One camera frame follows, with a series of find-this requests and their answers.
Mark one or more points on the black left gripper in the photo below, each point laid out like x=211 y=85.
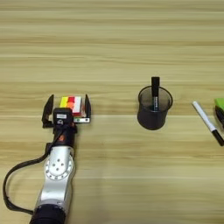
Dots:
x=65 y=135

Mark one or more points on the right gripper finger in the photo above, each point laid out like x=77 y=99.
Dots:
x=220 y=116

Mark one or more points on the multicolour puzzle cube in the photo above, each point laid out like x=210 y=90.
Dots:
x=73 y=103

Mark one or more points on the green rectangular block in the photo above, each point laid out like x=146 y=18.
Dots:
x=220 y=103

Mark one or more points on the white marker black cap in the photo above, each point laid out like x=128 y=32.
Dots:
x=205 y=118

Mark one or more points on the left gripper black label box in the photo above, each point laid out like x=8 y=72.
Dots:
x=62 y=116

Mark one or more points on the black mesh pen cup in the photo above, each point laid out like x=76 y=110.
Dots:
x=153 y=119

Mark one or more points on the black marker pen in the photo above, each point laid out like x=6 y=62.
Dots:
x=155 y=90

